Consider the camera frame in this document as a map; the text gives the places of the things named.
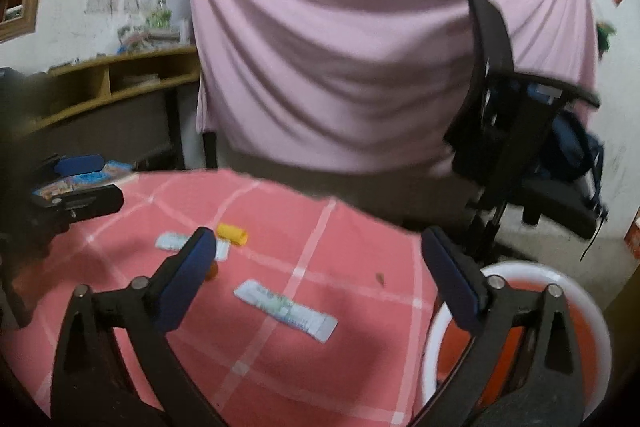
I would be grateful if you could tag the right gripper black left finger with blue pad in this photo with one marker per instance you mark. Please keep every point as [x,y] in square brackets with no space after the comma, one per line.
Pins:
[91,385]

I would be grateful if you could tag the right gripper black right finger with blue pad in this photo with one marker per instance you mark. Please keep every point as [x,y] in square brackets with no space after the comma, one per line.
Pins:
[544,384]

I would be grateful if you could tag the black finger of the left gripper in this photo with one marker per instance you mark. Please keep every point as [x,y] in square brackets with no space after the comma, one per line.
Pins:
[28,220]

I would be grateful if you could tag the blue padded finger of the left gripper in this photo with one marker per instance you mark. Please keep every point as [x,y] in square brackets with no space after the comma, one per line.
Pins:
[57,167]

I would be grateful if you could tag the colourful book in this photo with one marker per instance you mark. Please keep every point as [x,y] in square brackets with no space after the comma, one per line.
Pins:
[113,170]

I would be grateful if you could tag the wooden shelf desk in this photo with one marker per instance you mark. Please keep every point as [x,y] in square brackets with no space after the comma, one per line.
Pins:
[124,107]

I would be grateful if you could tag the orange basin white rim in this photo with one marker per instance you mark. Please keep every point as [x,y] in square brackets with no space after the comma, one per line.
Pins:
[445,342]

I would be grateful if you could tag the white flat wrapper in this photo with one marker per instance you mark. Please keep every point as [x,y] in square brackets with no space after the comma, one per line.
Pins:
[173,241]

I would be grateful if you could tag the stack of papers on shelf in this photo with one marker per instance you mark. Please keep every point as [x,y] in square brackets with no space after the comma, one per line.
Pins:
[135,39]

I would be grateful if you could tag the small brown fruit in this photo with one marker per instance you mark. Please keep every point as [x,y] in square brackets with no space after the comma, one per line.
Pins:
[212,271]

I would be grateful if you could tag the green glass jar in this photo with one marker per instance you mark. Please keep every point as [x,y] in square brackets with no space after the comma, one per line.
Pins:
[160,17]

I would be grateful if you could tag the yellow cylinder cap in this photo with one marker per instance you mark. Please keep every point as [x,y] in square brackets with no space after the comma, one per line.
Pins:
[232,234]

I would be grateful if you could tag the white green sachet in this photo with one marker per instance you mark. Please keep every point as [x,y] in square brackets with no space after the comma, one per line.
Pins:
[313,323]

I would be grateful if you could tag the pink checked tablecloth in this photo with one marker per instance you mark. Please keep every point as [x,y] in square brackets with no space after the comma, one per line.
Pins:
[256,371]

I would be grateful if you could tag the dark blue backpack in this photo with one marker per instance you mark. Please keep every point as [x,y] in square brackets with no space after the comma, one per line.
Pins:
[560,147]

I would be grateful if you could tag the black mesh office chair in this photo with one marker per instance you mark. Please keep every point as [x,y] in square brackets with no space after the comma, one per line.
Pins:
[488,137]

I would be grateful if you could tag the pink hanging bed sheet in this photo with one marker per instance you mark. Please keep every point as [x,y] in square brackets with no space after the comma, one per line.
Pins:
[364,86]

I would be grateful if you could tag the green hanging ornament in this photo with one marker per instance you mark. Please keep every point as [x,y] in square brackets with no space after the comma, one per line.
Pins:
[604,32]

